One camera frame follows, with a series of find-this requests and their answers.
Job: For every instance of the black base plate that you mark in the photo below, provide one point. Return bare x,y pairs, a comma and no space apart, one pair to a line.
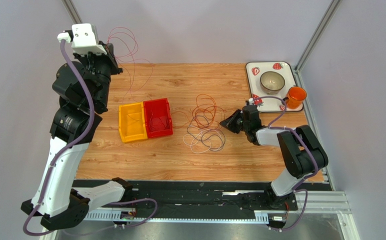
207,200

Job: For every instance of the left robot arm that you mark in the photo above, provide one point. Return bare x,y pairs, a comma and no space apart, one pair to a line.
83,88

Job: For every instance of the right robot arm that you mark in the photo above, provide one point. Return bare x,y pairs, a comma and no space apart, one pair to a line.
302,152

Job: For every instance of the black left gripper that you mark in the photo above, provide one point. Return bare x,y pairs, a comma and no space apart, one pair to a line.
109,58

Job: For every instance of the yellow plastic bin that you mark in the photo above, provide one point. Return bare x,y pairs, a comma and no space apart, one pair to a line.
131,122

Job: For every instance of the red plastic bin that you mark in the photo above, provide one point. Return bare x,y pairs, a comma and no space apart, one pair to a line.
158,121

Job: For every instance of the orange mug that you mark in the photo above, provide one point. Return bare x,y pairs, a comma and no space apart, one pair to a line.
295,97

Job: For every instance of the aluminium frame rail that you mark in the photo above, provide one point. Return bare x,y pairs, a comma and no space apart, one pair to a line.
72,11

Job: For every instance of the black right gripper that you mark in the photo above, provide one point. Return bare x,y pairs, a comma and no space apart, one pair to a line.
240,119

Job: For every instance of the beige ceramic bowl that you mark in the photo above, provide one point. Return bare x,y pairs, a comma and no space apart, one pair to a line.
272,82

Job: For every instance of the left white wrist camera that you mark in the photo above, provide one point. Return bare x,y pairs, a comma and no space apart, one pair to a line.
84,39

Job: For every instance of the strawberry pattern tray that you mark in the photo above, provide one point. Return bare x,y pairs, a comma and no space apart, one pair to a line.
268,104

